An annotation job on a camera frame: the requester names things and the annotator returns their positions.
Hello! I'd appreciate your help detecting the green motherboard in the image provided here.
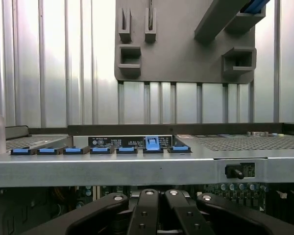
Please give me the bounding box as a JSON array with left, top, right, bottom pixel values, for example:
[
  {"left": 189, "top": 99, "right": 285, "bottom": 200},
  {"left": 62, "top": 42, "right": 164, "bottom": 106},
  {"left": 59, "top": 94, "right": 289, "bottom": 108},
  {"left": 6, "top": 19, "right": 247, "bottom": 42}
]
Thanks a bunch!
[{"left": 73, "top": 182, "right": 294, "bottom": 213}]

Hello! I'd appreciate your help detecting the open black PC case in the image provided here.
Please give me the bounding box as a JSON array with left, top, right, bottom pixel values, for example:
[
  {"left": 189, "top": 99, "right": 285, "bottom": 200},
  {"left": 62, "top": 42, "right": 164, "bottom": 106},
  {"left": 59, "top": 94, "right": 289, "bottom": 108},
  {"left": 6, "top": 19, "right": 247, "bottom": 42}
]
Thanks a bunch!
[{"left": 0, "top": 121, "right": 294, "bottom": 235}]

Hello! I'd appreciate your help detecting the blue card retention latch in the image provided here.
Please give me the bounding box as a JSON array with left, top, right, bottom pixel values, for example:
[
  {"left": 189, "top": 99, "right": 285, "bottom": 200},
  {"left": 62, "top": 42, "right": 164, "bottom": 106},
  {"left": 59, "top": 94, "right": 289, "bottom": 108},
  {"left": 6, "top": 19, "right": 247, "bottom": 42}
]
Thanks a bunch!
[
  {"left": 90, "top": 146, "right": 113, "bottom": 155},
  {"left": 36, "top": 146, "right": 62, "bottom": 155},
  {"left": 143, "top": 136, "right": 163, "bottom": 155},
  {"left": 167, "top": 144, "right": 192, "bottom": 154},
  {"left": 10, "top": 146, "right": 30, "bottom": 156},
  {"left": 63, "top": 146, "right": 90, "bottom": 155},
  {"left": 116, "top": 146, "right": 139, "bottom": 155}
]

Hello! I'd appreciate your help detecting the black rear panel label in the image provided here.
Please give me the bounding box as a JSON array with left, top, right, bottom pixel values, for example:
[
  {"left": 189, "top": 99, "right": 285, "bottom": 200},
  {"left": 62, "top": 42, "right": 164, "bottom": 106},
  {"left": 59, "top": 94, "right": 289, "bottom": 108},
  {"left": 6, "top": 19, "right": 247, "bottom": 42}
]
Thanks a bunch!
[{"left": 88, "top": 136, "right": 173, "bottom": 150}]

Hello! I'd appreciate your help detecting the grey parts rack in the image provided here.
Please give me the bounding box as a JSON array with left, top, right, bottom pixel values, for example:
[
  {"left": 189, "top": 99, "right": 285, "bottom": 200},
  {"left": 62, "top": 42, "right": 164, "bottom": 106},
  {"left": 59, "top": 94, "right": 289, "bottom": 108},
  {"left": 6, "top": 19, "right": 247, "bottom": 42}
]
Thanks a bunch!
[{"left": 114, "top": 0, "right": 267, "bottom": 84}]

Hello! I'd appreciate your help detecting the green RAM stick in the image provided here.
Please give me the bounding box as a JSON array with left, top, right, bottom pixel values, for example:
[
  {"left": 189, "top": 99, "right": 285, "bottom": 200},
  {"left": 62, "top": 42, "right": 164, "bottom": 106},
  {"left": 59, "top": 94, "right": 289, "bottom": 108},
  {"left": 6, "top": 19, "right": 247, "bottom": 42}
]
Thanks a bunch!
[{"left": 147, "top": 0, "right": 154, "bottom": 29}]

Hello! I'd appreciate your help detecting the hard disk with blue carrier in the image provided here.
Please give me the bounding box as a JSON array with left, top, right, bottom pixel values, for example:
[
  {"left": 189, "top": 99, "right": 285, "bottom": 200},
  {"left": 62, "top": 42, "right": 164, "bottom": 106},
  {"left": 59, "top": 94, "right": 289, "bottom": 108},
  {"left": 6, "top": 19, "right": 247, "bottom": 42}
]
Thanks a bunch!
[{"left": 240, "top": 0, "right": 267, "bottom": 14}]

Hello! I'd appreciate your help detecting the black chassis intrusion switch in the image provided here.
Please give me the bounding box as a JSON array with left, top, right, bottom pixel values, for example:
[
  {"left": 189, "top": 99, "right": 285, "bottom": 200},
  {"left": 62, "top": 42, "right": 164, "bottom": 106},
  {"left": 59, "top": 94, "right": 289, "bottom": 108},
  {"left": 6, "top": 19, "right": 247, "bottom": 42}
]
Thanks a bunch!
[{"left": 224, "top": 162, "right": 256, "bottom": 181}]

